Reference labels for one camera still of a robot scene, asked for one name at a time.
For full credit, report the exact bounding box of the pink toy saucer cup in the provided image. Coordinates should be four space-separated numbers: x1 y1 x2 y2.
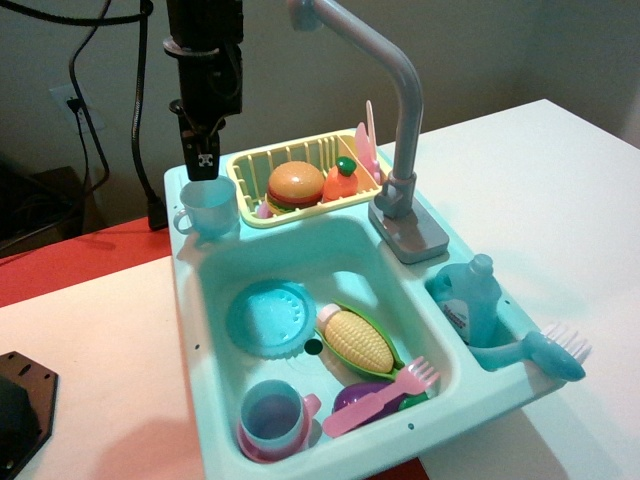
236 394 321 463

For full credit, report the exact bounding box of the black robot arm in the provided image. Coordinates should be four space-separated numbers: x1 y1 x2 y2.
163 1 244 181

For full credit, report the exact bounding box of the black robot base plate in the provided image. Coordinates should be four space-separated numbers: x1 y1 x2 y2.
1 351 59 479

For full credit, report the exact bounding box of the teal toy sink unit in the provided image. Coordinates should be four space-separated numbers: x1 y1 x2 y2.
163 143 562 480

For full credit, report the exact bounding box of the yellow dish rack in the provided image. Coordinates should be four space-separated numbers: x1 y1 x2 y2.
226 129 381 229

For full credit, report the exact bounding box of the pink toy fork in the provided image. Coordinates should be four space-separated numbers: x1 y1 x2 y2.
322 356 440 438

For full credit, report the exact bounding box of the blue toy soap bottle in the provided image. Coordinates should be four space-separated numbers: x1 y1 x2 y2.
430 254 502 347

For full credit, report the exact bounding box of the purple toy eggplant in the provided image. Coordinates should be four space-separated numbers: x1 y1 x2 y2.
333 381 429 414

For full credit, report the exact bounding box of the grey toy faucet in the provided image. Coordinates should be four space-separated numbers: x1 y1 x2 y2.
287 1 449 264

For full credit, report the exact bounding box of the light blue toy cup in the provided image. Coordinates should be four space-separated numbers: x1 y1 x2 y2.
173 176 239 239

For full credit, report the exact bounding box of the toy hamburger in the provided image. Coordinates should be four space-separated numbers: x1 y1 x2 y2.
265 161 325 214

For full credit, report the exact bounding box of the black braided cable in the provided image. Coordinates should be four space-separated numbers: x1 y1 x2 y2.
130 0 169 232

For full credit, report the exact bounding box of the blue cup in sink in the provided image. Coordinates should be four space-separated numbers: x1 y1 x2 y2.
240 380 304 453

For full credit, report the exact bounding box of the white wall outlet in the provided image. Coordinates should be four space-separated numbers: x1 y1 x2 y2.
49 83 106 134

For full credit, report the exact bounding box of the pink toy utensil in rack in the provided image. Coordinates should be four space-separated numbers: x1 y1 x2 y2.
354 100 382 185

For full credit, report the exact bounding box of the black power cord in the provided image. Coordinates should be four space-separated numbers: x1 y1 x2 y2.
68 0 113 201

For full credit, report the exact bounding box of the toy corn cob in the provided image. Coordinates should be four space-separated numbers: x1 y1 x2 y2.
315 303 405 380

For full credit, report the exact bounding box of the red mat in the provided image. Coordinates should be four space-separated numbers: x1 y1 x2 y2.
1 219 171 307

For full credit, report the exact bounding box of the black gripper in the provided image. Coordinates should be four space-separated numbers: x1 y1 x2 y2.
163 37 243 181

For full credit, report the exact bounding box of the blue toy dish brush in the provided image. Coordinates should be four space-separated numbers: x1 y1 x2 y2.
469 324 592 382

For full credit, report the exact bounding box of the teal toy plate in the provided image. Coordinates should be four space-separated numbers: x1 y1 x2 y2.
226 279 316 359

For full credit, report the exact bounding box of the orange toy fruit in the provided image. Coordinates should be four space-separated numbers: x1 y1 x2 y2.
322 156 358 203

